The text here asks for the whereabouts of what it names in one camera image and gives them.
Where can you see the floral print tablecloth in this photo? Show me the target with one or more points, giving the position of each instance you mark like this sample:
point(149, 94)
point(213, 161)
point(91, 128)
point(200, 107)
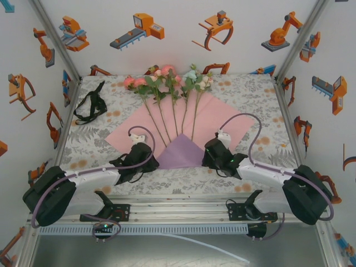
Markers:
point(194, 180)

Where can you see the black ribbon with gold print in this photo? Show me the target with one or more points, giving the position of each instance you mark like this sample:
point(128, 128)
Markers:
point(98, 90)

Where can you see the pink twin rose stem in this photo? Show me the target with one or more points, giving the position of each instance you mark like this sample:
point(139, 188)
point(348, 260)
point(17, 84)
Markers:
point(133, 82)

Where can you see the aluminium rail bed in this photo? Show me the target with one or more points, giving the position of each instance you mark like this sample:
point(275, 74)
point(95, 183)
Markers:
point(178, 211)

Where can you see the slanted aluminium frame post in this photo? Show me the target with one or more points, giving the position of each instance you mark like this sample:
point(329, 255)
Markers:
point(54, 37)
point(303, 36)

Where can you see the aluminium frame leg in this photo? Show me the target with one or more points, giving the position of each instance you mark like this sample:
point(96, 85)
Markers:
point(23, 258)
point(331, 254)

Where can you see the black bracket under rail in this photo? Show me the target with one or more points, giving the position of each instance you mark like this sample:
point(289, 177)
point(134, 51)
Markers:
point(257, 231)

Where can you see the purple and pink wrapping paper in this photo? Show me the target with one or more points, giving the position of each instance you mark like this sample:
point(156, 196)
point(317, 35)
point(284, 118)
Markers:
point(180, 155)

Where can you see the peach rose stem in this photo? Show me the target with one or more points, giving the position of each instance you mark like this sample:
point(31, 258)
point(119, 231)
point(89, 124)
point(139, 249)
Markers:
point(158, 73)

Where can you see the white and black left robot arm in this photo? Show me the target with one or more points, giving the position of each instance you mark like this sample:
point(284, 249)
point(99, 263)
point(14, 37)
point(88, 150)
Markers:
point(91, 180)

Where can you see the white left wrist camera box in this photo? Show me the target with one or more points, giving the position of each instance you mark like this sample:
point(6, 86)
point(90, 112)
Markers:
point(137, 139)

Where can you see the large pink rose stem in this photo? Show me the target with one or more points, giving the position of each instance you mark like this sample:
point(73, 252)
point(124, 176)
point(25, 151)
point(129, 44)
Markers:
point(168, 69)

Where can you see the aluminium table side rail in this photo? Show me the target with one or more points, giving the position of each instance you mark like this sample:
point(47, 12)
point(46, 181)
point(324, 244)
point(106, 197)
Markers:
point(69, 111)
point(288, 122)

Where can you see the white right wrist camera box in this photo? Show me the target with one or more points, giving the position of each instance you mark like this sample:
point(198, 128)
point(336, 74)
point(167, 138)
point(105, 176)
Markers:
point(224, 139)

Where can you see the pale blue flower stem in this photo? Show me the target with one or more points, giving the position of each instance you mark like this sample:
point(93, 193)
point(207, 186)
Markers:
point(190, 74)

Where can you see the cream flower stem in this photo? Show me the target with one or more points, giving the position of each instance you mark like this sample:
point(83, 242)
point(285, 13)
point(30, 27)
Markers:
point(205, 82)

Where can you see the grey metal sheet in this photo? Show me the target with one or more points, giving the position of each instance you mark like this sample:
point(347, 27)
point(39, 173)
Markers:
point(139, 253)

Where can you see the circuit board with green light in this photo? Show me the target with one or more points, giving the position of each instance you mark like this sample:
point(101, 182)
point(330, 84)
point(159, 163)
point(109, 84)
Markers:
point(103, 226)

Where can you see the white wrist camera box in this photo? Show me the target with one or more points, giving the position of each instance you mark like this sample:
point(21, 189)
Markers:
point(224, 139)
point(137, 139)

